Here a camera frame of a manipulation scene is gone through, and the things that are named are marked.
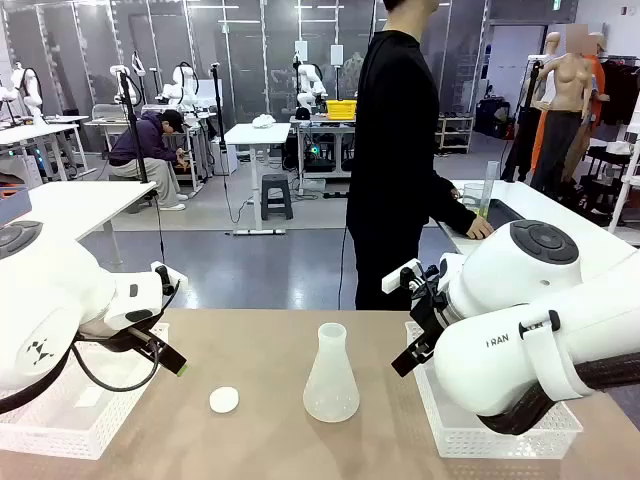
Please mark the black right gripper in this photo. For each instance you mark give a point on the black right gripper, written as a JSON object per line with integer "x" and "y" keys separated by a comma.
{"x": 431, "y": 305}

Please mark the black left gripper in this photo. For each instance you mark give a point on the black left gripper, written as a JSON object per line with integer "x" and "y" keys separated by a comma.
{"x": 145, "y": 336}

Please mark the white round flask stopper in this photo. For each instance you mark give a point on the white round flask stopper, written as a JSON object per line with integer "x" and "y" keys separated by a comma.
{"x": 224, "y": 400}

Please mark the white perforated plastic basket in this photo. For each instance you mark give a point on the white perforated plastic basket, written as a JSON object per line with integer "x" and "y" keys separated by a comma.
{"x": 60, "y": 430}
{"x": 450, "y": 435}

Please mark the translucent plastic conical flask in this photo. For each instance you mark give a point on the translucent plastic conical flask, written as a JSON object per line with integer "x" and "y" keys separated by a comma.
{"x": 331, "y": 390}

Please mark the clear plastic beaker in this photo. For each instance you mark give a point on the clear plastic beaker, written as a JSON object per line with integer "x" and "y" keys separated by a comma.
{"x": 472, "y": 196}

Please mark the clear plastic graduated cylinder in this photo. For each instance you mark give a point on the clear plastic graduated cylinder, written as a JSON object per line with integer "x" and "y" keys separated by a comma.
{"x": 487, "y": 190}

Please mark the person's right forearm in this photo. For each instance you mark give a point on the person's right forearm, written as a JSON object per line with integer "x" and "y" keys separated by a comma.
{"x": 452, "y": 212}

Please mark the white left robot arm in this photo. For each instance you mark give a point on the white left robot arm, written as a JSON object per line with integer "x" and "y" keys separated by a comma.
{"x": 45, "y": 300}

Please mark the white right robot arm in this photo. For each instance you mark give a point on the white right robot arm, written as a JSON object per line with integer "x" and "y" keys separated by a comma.
{"x": 525, "y": 310}

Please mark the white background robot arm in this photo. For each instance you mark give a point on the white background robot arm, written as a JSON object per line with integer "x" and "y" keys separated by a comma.
{"x": 31, "y": 90}
{"x": 311, "y": 85}
{"x": 182, "y": 85}
{"x": 131, "y": 75}

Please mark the person's right hand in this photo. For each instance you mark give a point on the person's right hand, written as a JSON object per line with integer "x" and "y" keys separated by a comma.
{"x": 481, "y": 230}

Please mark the person's left hand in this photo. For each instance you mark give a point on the person's left hand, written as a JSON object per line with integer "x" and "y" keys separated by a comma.
{"x": 455, "y": 194}

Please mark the black plastic tray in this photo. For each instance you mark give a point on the black plastic tray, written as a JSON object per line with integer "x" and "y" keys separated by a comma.
{"x": 502, "y": 212}

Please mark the white table with metal legs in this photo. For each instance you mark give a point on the white table with metal legs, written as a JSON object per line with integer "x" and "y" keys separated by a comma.
{"x": 85, "y": 200}

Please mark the dark grey plastic stool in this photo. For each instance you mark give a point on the dark grey plastic stool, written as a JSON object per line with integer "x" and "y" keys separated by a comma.
{"x": 276, "y": 195}

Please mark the person in black sweater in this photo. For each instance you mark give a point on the person in black sweater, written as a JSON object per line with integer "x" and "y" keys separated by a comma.
{"x": 390, "y": 150}

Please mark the seated person in purple hoodie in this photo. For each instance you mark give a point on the seated person in purple hoodie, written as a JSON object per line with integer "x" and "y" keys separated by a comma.
{"x": 145, "y": 150}

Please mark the grey blue box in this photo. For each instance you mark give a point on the grey blue box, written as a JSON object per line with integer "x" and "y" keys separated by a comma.
{"x": 14, "y": 207}

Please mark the wooden shoe rack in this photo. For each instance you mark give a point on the wooden shoe rack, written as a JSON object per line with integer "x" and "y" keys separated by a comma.
{"x": 455, "y": 132}

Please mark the white standing desk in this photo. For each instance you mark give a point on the white standing desk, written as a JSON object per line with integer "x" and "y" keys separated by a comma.
{"x": 260, "y": 134}

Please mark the black suitcase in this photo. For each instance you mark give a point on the black suitcase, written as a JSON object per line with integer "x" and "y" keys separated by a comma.
{"x": 492, "y": 117}

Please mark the white crumpled cloth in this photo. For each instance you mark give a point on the white crumpled cloth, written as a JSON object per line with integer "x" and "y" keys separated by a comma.
{"x": 263, "y": 120}

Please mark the yellow plastic crate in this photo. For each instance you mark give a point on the yellow plastic crate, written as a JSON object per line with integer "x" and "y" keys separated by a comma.
{"x": 342, "y": 110}

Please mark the white background desk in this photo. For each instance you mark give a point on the white background desk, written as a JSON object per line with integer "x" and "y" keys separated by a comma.
{"x": 35, "y": 132}

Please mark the bare mannequin with grey trousers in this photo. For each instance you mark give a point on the bare mannequin with grey trousers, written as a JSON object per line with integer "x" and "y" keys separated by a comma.
{"x": 567, "y": 100}

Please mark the plain white mannequin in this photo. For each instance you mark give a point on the plain white mannequin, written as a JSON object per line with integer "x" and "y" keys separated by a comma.
{"x": 551, "y": 50}

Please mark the mannequin in orange garment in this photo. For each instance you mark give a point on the mannequin in orange garment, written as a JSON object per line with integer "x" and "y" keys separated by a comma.
{"x": 600, "y": 75}

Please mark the rack of dark clothes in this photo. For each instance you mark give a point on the rack of dark clothes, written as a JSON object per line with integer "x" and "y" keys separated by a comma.
{"x": 622, "y": 90}

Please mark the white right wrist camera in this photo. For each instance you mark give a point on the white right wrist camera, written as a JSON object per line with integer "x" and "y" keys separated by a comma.
{"x": 397, "y": 280}

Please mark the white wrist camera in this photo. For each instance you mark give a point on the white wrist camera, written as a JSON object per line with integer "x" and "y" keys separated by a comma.
{"x": 172, "y": 272}
{"x": 397, "y": 280}

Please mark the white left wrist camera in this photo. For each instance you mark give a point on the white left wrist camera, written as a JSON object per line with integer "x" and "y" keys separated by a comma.
{"x": 172, "y": 272}

